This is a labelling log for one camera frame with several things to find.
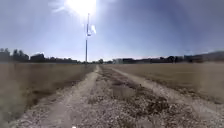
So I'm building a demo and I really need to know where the row of buildings and trees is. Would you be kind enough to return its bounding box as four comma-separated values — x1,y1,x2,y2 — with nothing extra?
105,50,224,65

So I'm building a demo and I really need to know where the tall utility pole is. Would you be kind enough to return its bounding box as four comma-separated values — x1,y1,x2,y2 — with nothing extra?
84,13,92,65

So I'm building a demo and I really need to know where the dry grass field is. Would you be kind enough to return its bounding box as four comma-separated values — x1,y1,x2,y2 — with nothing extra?
105,61,224,105
0,62,98,128

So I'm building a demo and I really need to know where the gravel dirt track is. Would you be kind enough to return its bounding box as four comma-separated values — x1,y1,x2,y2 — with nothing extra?
9,64,224,128

